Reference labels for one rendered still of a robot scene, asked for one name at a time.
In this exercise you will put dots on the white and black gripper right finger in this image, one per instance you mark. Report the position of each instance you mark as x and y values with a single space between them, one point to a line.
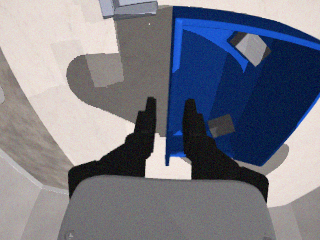
207 161

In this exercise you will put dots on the grey shelf rack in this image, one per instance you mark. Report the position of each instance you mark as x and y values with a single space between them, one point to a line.
127 9

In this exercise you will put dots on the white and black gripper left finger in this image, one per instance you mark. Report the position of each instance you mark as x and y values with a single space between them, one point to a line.
129 159

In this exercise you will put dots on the blue bin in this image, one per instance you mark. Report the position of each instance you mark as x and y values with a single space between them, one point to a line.
266 103

